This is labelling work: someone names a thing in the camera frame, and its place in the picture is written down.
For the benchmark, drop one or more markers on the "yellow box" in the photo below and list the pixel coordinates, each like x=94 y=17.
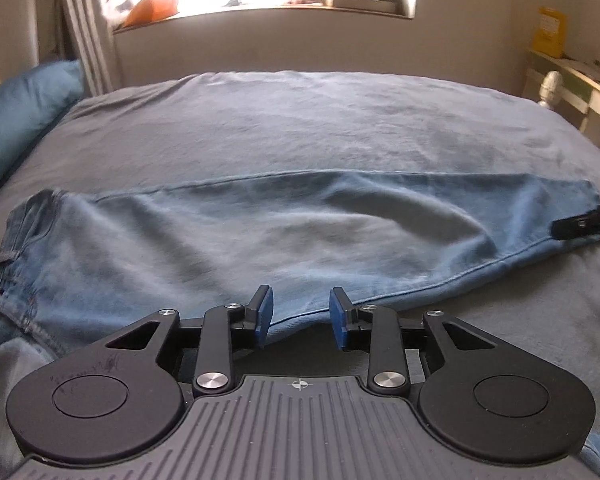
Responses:
x=550 y=32

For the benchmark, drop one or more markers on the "orange bag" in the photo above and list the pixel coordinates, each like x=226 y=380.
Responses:
x=152 y=10

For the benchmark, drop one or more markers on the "grey curtain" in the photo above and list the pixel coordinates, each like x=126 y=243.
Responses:
x=85 y=25

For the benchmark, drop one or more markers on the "light blue jeans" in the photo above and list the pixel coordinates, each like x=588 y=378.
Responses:
x=280 y=230

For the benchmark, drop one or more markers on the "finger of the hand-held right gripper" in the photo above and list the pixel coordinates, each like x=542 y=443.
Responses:
x=577 y=225

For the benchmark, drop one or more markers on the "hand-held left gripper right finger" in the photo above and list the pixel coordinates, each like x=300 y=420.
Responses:
x=339 y=317

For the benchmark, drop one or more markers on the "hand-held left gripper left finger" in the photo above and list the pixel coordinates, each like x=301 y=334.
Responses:
x=264 y=315

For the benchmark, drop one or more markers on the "cardboard box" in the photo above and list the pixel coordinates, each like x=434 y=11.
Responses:
x=375 y=4

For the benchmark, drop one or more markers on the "teal blue duvet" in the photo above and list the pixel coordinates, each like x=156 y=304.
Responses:
x=25 y=115

